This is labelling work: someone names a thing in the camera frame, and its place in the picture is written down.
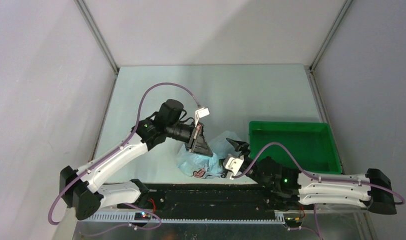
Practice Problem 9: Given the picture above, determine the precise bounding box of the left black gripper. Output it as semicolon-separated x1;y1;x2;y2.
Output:
166;121;212;157

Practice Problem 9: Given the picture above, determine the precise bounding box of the light blue plastic bag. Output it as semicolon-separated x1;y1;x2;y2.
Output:
176;131;241;179

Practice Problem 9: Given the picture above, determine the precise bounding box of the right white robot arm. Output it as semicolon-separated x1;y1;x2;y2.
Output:
223;138;398;215

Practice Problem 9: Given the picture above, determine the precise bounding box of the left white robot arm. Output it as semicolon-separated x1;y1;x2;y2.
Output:
59;99;213;221

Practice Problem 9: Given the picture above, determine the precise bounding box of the green plastic tray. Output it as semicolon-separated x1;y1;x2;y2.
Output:
249;121;343;175

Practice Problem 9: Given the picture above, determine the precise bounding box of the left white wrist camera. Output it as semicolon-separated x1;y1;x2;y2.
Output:
194;105;210;127

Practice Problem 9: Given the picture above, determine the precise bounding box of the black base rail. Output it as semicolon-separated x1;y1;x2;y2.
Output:
134;183;314;221

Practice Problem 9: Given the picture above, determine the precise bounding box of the right aluminium frame post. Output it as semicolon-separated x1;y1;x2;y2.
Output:
309;0;354;73

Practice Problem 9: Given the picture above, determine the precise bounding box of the aluminium frame post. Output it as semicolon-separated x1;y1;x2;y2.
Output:
74;0;120;75
309;0;354;73

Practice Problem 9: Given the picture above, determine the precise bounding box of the left aluminium frame post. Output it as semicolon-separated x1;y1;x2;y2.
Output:
74;0;120;75

